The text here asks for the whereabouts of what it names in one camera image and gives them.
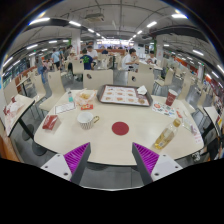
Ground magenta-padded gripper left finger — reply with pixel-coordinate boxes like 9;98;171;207
40;142;92;186

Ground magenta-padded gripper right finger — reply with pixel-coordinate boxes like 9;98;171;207
131;142;184;186

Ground clear bottle with yellow cap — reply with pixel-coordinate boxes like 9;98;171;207
153;118;182;151

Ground flat round red coaster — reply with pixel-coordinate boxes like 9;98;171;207
111;121;130;137

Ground red tissue packet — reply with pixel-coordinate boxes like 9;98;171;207
41;114;60;131

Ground white printed card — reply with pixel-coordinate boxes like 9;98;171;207
54;101;77;115

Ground colourful sticker sheet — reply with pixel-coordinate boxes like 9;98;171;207
152;101;178;118

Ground clear plastic wrapper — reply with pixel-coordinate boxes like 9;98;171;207
181;116;198;133

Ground white paper with red print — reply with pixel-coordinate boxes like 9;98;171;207
191;128;205;145

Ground crumpled food wrapper with fries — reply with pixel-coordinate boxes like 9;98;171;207
74;88;98;107

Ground red paper cup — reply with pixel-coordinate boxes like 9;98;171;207
165;88;179;107

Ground crumpled white napkin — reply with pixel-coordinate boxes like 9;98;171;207
136;85;148;96

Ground dark food tray, paper liner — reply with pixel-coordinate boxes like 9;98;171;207
96;84;154;108

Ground cream side table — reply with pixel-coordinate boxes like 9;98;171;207
0;93;36;138
203;105;224;134

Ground cream chair with round hole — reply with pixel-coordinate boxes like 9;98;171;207
82;69;114;90
127;70;155;96

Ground white and red food bag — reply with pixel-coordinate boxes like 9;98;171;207
3;96;25;118

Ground far cream chairs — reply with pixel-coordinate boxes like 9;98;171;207
3;54;209;116

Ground ceiling air conditioner unit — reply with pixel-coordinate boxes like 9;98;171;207
83;13;106;24

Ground ceiling strip lights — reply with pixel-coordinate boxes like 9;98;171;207
1;11;224;76

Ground white patterned mug, gold handle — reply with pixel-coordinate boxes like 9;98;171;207
76;110;100;131

